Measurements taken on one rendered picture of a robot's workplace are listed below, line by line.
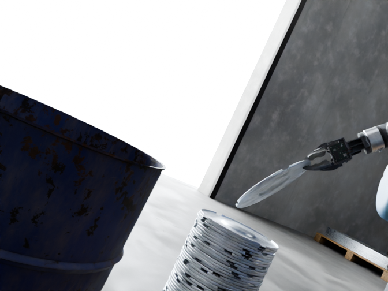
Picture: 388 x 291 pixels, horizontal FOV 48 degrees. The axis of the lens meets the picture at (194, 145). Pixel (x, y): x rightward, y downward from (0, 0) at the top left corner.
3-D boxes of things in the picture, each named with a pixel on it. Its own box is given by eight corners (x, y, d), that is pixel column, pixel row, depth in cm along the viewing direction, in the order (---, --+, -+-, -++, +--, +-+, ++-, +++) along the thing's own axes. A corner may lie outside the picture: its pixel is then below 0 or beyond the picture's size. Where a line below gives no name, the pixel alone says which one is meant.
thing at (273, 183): (247, 189, 128) (245, 186, 129) (230, 216, 154) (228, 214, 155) (324, 150, 137) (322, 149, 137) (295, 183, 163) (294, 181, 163)
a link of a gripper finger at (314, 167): (302, 166, 138) (329, 155, 137) (302, 167, 144) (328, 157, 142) (305, 175, 138) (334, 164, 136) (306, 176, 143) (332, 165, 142)
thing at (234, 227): (227, 234, 127) (228, 232, 127) (186, 202, 153) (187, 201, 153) (294, 258, 141) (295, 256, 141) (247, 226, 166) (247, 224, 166)
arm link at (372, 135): (373, 128, 141) (383, 151, 139) (359, 133, 142) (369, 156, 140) (376, 124, 134) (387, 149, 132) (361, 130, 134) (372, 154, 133)
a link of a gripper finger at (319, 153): (297, 154, 139) (325, 145, 137) (298, 156, 145) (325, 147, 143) (301, 163, 139) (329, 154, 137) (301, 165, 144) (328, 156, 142)
